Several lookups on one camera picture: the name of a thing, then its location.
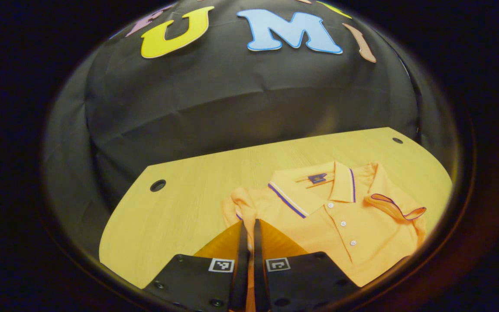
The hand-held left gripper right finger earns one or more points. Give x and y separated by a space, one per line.
259 264

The black backdrop cloth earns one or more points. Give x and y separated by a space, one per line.
232 108

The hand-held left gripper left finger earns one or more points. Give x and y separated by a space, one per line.
241 264

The orange T-shirt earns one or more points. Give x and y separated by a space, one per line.
340 242

